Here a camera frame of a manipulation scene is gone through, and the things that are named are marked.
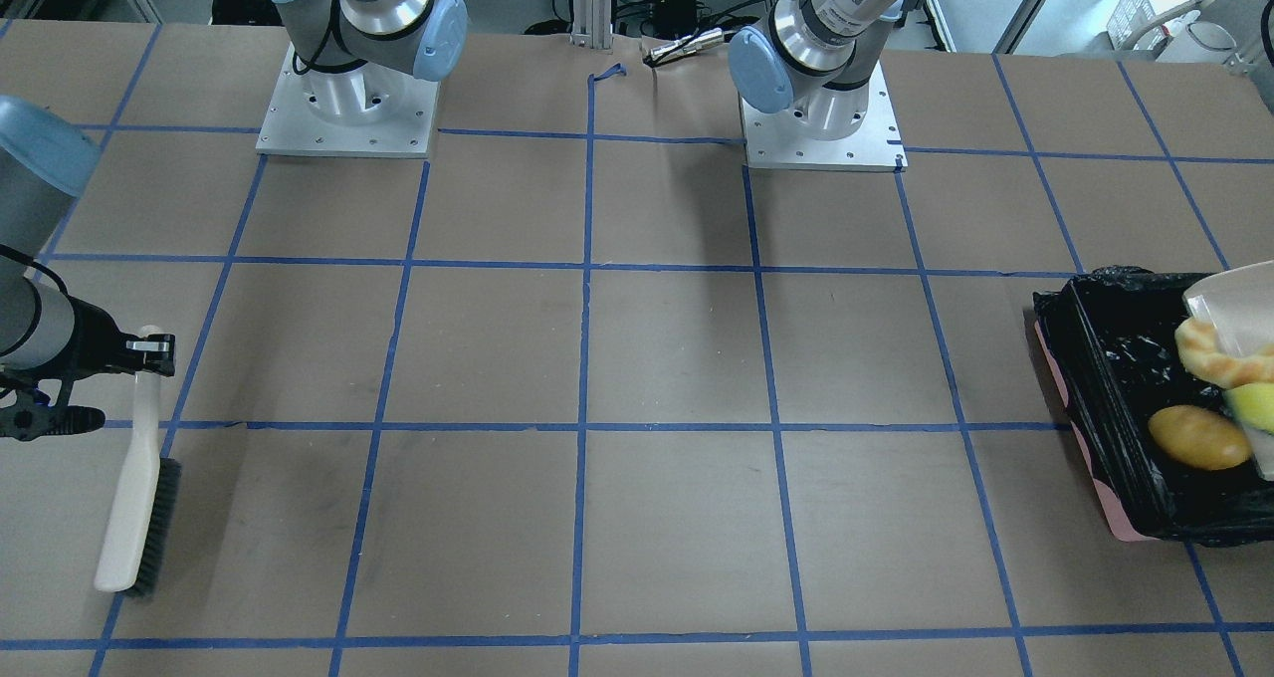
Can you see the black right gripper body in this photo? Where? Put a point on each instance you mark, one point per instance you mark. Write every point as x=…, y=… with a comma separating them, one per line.
x=97, y=339

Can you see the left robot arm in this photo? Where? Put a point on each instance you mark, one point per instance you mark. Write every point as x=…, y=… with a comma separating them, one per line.
x=813, y=60

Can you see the yellow green sponge piece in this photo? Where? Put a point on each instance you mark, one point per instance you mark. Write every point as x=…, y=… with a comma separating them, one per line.
x=1252, y=405

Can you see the beige dustpan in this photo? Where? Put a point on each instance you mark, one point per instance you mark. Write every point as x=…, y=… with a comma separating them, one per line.
x=1227, y=340

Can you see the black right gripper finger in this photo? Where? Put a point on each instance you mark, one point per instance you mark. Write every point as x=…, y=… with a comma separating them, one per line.
x=155, y=354

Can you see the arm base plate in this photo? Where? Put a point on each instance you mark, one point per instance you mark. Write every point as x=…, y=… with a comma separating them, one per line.
x=831, y=130
x=368, y=112

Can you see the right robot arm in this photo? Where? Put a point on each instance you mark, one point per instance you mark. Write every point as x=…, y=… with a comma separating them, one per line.
x=50, y=339

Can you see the yellow toy potato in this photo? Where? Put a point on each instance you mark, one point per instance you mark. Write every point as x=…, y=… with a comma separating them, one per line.
x=1198, y=438

